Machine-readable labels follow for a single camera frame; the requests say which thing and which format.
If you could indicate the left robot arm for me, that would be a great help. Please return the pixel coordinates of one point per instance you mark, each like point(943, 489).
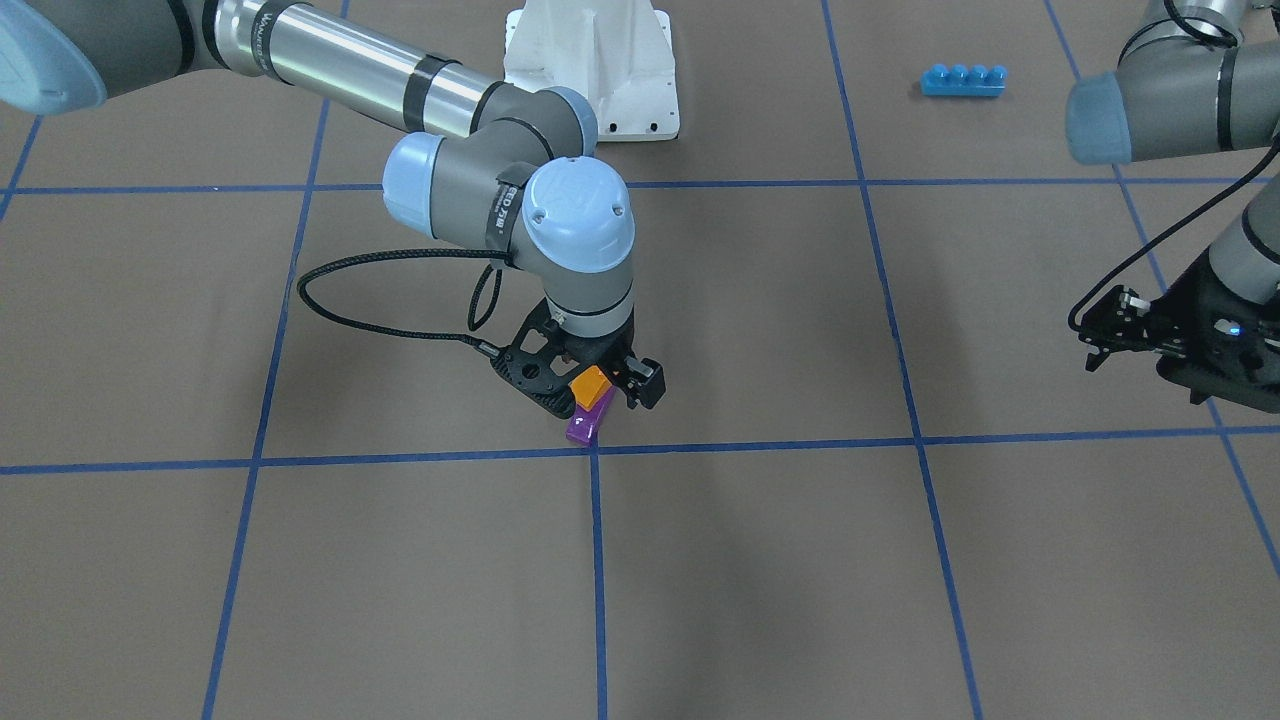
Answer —
point(1187, 83)

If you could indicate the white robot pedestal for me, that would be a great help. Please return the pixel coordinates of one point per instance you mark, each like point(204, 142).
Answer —
point(619, 55)

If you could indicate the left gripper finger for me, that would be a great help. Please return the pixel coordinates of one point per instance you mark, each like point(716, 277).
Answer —
point(1103, 348)
point(1120, 318)

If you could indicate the orange trapezoid block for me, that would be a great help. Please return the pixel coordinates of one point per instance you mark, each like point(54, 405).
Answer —
point(589, 387)

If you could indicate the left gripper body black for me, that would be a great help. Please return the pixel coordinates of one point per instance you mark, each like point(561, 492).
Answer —
point(1192, 308)

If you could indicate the purple trapezoid block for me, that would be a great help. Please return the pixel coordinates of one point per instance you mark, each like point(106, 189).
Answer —
point(583, 427)

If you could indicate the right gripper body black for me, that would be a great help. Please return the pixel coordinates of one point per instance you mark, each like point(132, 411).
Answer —
point(612, 352)

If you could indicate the blue long toy block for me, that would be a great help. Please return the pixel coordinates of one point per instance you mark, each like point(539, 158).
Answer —
point(959, 80)

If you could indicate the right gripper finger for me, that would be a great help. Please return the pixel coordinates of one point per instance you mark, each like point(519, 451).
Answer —
point(641, 380)

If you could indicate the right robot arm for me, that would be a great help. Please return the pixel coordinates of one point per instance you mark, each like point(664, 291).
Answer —
point(495, 172)

